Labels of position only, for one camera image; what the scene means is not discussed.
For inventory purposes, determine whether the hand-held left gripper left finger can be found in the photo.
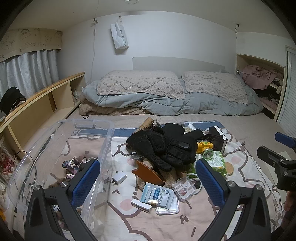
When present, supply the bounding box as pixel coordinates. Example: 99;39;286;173
25;159;101;241

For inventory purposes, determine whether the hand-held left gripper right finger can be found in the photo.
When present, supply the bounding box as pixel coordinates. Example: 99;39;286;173
195;159;271;241

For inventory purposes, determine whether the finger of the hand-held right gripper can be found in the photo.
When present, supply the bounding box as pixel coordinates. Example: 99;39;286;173
257;145;296;168
275;132;296;148

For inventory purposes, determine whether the clear case with fake nails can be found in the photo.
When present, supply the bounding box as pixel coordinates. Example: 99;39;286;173
173;177;202;200

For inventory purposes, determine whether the clear plastic storage box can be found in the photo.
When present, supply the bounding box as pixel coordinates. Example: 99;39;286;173
7;119;115;234

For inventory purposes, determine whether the clear plastic case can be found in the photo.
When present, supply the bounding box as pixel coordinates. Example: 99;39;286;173
156;197;180;215

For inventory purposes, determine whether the blue white sachet packet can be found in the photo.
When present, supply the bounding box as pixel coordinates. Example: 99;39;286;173
140;183;175;208

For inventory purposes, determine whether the small white box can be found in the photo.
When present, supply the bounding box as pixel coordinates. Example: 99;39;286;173
131;199;152;213

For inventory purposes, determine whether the person's right hand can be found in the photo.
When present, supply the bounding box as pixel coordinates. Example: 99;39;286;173
283;192;296;211

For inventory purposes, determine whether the patterned plush toy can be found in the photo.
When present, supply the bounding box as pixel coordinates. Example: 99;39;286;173
62;156;93;176

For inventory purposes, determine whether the round wooden lid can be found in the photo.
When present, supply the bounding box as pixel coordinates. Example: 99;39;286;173
221;162;234;177

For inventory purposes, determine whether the green wet wipes packet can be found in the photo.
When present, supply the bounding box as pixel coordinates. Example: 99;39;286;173
187;151;226;178

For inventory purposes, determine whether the beige bed sheet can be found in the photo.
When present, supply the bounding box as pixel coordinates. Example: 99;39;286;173
21;111;296;209

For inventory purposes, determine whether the white charger plug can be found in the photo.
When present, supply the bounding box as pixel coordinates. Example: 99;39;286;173
109;171;127;186

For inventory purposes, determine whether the yellow headlamp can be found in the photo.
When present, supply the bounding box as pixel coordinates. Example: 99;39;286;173
196;141;214;160

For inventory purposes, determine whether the beige fluffy headband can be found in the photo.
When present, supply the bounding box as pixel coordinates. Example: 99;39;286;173
135;158;185;193

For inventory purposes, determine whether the black glove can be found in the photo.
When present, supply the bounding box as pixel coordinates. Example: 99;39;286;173
159;136;197;165
126;131;176;172

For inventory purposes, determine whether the black gift box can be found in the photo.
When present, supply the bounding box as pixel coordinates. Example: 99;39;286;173
205;126;228;154

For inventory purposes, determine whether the white louvered door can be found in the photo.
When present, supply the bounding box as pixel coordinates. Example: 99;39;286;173
276;45;296;135

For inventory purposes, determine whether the black flat pouch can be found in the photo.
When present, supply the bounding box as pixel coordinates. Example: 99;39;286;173
184;128;205;142

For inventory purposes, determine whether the clear plastic wrapper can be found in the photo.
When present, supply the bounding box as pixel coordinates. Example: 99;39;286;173
128;152;144;161

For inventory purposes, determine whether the printed blanket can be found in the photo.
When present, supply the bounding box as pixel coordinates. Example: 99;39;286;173
14;120;284;241

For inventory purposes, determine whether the brown leather card holder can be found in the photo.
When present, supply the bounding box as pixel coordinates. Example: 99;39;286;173
132;160;165;186

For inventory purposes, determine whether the black knit cloth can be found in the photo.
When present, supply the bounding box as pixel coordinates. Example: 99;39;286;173
162;123;185;137

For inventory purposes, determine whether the pink clothes pile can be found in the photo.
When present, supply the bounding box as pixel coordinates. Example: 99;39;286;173
238;65;278;90

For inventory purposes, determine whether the black feather tuft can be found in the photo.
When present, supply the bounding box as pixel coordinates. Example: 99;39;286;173
150;116;166;135

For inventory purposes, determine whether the pink plush doll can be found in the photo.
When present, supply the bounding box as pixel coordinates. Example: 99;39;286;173
0;151;14;181

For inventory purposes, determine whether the cardboard tube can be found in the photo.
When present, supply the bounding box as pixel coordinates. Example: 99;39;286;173
138;117;154;131

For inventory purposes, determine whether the beige textured pillow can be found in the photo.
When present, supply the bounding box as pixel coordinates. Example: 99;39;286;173
97;71;186;100
181;71;248;104

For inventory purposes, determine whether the wooden shelf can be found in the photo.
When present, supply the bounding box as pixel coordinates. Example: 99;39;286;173
0;72;86;163

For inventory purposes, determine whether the grey duvet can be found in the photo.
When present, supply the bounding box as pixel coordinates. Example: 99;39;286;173
82;79;264;116

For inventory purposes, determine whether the black cap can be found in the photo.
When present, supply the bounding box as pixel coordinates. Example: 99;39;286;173
0;87;27;114

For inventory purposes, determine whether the grey curtain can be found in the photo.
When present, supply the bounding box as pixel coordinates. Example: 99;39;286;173
0;49;59;114

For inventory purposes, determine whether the grey headboard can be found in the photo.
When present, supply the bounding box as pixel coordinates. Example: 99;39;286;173
132;57;225;73

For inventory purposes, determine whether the printed beige valance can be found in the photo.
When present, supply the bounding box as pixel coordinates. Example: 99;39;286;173
0;28;63;62

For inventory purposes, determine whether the white paper bag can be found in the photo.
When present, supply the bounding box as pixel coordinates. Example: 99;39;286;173
110;21;129;50

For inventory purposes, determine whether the thin white cable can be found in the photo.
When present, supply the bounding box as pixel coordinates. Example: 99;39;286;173
22;175;48;189

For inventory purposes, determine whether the wooden wall niche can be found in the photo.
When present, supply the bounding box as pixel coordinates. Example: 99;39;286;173
236;53;287;121

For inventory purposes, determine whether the white hanging cable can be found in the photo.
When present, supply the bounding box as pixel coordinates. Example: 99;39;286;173
91;22;97;80

